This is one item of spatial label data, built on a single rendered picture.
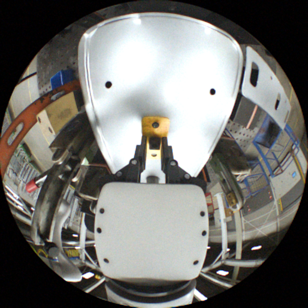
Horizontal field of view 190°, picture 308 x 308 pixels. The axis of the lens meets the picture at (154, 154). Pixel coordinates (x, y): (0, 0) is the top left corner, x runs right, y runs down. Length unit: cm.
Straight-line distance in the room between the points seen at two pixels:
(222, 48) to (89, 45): 16
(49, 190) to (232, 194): 30
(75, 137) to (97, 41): 15
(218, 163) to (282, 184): 791
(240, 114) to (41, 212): 35
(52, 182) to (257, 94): 33
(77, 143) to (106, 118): 7
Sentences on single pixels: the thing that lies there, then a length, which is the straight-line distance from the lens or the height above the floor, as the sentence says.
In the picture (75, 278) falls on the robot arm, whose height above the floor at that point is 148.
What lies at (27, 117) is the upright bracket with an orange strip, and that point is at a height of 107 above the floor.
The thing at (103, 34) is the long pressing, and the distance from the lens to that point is 15.
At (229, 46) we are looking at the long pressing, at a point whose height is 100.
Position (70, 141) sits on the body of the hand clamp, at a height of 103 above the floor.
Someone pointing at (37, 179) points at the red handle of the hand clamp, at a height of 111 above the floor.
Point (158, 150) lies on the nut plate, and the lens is 17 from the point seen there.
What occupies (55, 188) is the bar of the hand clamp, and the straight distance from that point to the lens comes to 18.
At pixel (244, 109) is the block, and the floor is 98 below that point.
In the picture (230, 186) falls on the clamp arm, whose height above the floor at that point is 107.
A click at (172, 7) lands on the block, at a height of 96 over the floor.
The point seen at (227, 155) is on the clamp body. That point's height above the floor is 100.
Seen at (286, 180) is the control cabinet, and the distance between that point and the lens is 798.
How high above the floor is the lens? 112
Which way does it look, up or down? 43 degrees down
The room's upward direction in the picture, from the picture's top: 178 degrees counter-clockwise
